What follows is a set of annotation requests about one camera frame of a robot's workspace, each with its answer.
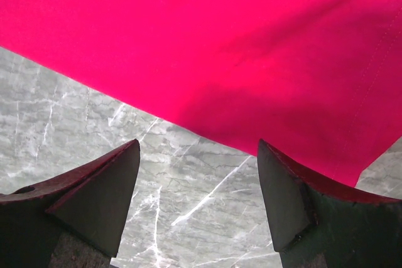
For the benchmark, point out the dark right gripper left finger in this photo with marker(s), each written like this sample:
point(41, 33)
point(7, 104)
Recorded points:
point(75, 219)

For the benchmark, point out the bright red t-shirt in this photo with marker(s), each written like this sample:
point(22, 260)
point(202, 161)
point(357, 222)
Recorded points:
point(320, 80)

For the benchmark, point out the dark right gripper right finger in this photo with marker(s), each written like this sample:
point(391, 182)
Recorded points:
point(315, 221)

